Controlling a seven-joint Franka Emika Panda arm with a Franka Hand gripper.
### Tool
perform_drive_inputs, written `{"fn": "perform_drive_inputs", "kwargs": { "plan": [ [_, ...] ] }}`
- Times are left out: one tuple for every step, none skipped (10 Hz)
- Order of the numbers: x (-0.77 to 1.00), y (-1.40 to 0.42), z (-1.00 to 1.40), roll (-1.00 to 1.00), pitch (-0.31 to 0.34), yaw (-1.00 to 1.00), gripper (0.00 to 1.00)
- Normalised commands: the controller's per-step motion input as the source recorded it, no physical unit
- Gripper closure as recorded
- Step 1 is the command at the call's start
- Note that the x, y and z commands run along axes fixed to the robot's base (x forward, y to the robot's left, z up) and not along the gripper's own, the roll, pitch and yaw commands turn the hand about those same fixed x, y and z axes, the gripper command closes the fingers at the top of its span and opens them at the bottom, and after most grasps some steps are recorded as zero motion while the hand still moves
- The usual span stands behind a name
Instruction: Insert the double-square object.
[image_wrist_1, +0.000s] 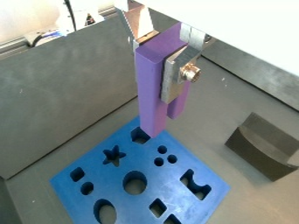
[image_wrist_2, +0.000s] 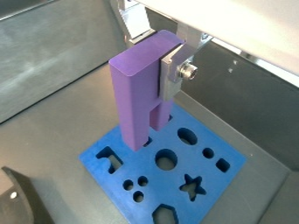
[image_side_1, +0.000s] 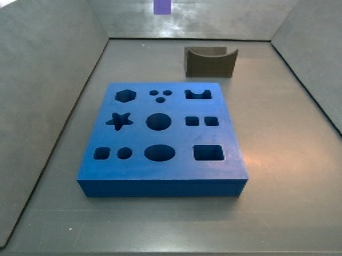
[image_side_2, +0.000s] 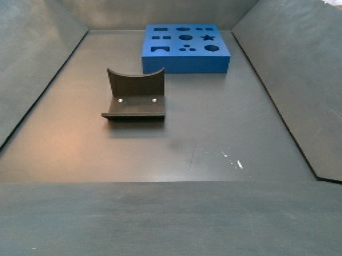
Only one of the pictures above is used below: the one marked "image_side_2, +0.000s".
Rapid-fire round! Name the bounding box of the black curved holder stand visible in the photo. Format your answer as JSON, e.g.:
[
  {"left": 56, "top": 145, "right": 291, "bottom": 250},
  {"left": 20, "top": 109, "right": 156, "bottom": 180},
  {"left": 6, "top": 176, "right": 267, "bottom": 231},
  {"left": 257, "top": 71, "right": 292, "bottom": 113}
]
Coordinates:
[{"left": 101, "top": 69, "right": 165, "bottom": 120}]

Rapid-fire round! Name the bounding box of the blue shape-sorter block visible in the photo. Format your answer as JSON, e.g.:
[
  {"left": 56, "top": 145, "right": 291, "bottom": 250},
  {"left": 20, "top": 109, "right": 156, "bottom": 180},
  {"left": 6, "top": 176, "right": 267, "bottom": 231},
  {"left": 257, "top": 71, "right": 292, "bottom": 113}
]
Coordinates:
[{"left": 141, "top": 24, "right": 231, "bottom": 74}]

